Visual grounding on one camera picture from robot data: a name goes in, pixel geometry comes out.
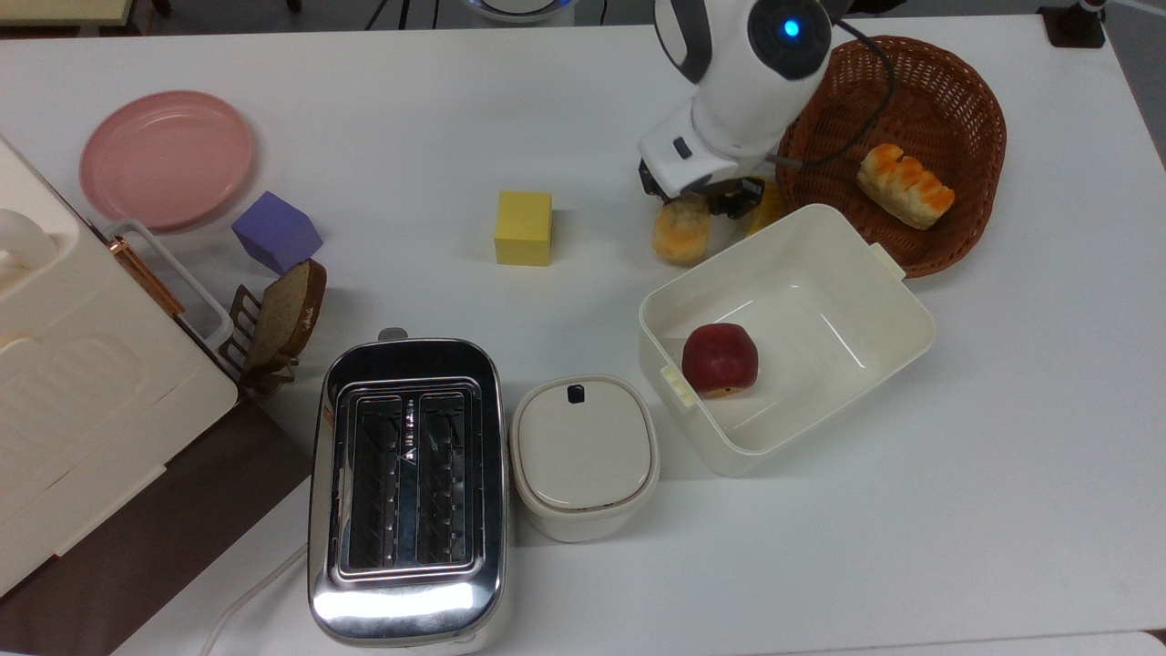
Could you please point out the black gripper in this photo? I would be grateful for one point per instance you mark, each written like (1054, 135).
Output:
(715, 189)

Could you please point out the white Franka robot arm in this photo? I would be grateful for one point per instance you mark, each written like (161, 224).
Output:
(747, 82)

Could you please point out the purple cube block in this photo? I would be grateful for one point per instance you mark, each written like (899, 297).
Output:
(276, 232)

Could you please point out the short toasted bread roll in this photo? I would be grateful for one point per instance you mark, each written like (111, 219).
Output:
(906, 187)

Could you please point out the pink plate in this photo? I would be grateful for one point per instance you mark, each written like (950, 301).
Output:
(167, 159)

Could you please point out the yellow cube block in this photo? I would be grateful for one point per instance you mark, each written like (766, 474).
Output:
(524, 228)

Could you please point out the long toasted bread roll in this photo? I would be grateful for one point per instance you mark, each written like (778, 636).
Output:
(681, 232)

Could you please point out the brown bread slice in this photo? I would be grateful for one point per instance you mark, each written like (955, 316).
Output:
(287, 314)

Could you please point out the red apple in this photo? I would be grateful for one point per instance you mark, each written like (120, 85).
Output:
(720, 360)

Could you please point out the light wooden board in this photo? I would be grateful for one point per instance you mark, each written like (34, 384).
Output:
(55, 11)

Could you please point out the silver two-slot toaster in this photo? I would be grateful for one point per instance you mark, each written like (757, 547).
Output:
(410, 601)

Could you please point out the brown wicker basket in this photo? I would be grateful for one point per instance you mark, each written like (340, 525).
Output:
(947, 109)

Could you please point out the brown toast rack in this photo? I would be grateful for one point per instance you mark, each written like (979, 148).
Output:
(239, 319)

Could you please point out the small white lidded container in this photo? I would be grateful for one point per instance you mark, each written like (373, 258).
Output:
(583, 456)

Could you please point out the white open plastic box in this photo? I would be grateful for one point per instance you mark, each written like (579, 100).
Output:
(820, 292)

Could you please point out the yellow banana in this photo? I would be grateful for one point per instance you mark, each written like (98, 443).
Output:
(771, 215)

